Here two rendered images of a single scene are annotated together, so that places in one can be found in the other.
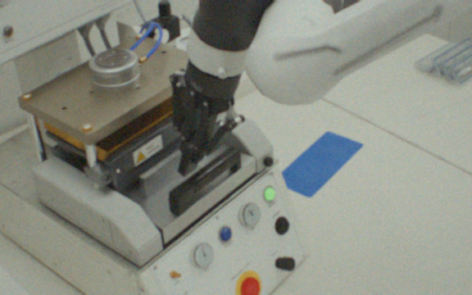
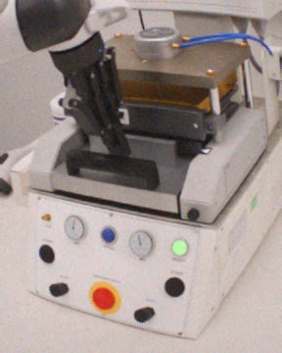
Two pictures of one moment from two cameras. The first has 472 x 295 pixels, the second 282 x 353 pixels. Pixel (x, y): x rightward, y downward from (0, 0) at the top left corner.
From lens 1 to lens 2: 1.12 m
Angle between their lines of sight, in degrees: 68
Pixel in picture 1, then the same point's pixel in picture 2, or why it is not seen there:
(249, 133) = (201, 174)
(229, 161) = (133, 169)
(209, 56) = not seen: hidden behind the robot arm
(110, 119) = not seen: hidden behind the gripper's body
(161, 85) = (151, 68)
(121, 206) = (56, 137)
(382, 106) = not seen: outside the picture
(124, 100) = (119, 62)
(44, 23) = not seen: outside the picture
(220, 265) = (90, 255)
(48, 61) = (187, 30)
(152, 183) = (98, 145)
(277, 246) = (158, 298)
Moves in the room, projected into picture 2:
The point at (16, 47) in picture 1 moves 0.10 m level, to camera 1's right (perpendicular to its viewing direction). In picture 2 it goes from (142, 2) to (155, 12)
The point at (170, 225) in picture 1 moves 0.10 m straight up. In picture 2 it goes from (57, 175) to (47, 117)
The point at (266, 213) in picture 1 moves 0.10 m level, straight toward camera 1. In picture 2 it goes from (165, 262) to (100, 273)
